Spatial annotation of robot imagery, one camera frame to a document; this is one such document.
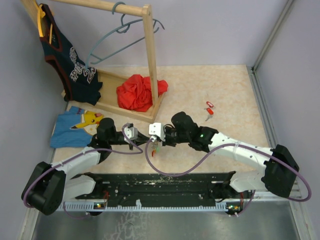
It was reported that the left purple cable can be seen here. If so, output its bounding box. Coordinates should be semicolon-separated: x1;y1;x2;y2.
22;123;145;220

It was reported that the red tagged key far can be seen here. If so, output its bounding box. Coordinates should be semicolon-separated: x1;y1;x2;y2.
206;101;215;109

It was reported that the navy basketball jersey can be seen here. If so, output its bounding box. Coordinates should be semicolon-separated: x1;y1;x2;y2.
39;4;103;106

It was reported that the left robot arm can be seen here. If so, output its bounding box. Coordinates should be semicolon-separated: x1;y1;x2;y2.
21;118;149;216

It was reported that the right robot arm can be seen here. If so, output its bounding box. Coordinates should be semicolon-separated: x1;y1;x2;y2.
162;111;299;198

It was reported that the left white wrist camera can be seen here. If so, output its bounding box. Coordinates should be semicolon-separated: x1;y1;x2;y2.
123;123;138;141

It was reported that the red tagged key near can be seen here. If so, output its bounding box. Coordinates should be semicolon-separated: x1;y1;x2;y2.
205;107;214;122

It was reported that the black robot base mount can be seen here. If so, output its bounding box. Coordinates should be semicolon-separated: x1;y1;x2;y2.
78;172;240;207

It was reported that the red tagged key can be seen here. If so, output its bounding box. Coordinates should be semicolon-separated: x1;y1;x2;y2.
206;101;215;109
205;107;214;122

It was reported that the red crumpled shirt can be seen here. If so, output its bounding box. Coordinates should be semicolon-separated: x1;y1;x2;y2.
116;74;153;113

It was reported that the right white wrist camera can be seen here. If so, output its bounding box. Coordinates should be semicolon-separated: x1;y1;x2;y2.
148;122;165;142

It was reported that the teal wire hanger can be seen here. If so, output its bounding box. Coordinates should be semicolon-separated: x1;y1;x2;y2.
84;1;167;72

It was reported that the yellow plastic hanger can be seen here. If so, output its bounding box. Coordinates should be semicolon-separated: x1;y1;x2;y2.
36;4;53;44

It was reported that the aluminium frame rail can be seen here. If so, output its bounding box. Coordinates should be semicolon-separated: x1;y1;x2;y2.
249;0;303;201

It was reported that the grey slotted cable duct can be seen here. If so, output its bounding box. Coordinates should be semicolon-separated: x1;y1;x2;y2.
57;200;234;213

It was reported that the red handled metal key organizer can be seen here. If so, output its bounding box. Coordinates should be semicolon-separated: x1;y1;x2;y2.
149;140;161;158

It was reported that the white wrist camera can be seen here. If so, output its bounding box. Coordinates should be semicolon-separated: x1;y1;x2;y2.
123;123;138;141
148;122;165;142

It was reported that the wooden clothes rack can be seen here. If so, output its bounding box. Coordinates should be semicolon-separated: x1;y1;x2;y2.
21;0;165;123

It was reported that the blue pikachu shirt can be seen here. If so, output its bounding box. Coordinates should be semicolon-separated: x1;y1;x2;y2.
50;106;104;149

